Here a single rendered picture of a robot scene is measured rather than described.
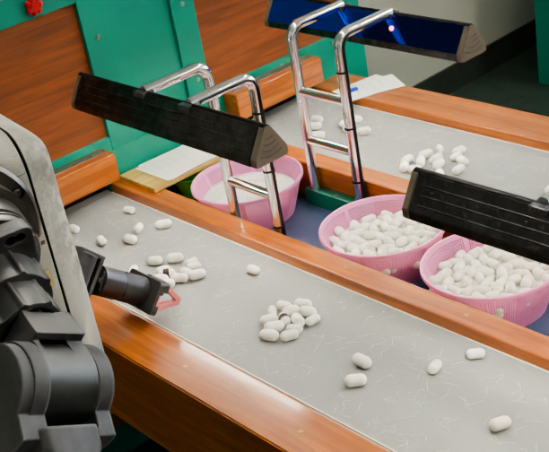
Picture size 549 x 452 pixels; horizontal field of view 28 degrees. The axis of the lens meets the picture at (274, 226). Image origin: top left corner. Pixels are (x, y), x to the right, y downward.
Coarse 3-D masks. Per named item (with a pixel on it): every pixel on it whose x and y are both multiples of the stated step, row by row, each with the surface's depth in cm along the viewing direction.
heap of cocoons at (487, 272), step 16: (464, 256) 218; (480, 256) 217; (496, 256) 217; (512, 256) 215; (448, 272) 215; (464, 272) 214; (480, 272) 212; (496, 272) 212; (512, 272) 212; (528, 272) 210; (544, 272) 208; (448, 288) 209; (464, 288) 208; (480, 288) 207; (496, 288) 206; (512, 288) 205; (528, 288) 206; (528, 304) 201
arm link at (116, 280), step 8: (104, 272) 204; (112, 272) 205; (120, 272) 207; (104, 280) 203; (112, 280) 204; (120, 280) 205; (96, 288) 204; (104, 288) 203; (112, 288) 204; (120, 288) 205; (104, 296) 205; (112, 296) 206; (120, 296) 206
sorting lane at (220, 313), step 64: (128, 256) 242; (192, 256) 237; (256, 256) 233; (192, 320) 214; (256, 320) 211; (320, 320) 207; (384, 320) 203; (320, 384) 189; (384, 384) 186; (448, 384) 183; (512, 384) 181; (448, 448) 169; (512, 448) 167
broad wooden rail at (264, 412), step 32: (96, 320) 215; (128, 320) 213; (128, 352) 203; (160, 352) 201; (192, 352) 200; (128, 384) 207; (160, 384) 196; (192, 384) 191; (224, 384) 189; (256, 384) 188; (128, 416) 213; (160, 416) 202; (192, 416) 191; (224, 416) 182; (256, 416) 180; (288, 416) 179; (320, 416) 178; (192, 448) 197; (224, 448) 187; (256, 448) 178; (288, 448) 171; (320, 448) 170; (352, 448) 169; (384, 448) 169
